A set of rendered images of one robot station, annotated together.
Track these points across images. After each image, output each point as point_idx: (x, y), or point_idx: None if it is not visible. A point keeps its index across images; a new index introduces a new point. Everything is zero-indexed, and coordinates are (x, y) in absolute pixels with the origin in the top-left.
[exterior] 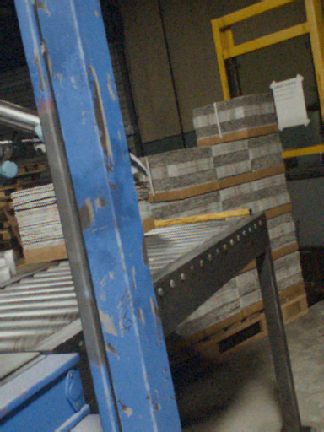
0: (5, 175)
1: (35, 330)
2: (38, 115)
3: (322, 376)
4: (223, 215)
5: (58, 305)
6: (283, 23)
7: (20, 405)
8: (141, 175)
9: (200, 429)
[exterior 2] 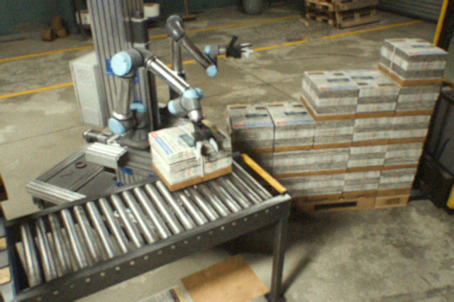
0: (208, 74)
1: (45, 270)
2: (182, 87)
3: (338, 269)
4: (272, 183)
5: (76, 252)
6: None
7: None
8: (227, 143)
9: (247, 259)
